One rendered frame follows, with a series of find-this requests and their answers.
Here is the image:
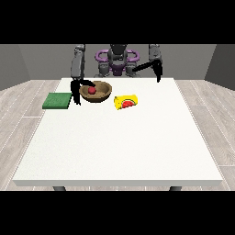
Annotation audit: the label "green square pad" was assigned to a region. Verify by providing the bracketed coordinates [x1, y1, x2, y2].
[41, 92, 73, 110]

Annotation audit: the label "grey robot trunk purple rings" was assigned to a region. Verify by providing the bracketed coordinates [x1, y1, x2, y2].
[93, 44, 142, 79]

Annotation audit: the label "yellow cup with melon print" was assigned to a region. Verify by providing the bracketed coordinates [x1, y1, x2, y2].
[113, 94, 140, 111]

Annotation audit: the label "brown wooden bowl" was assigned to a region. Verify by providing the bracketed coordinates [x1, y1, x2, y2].
[78, 80, 113, 104]

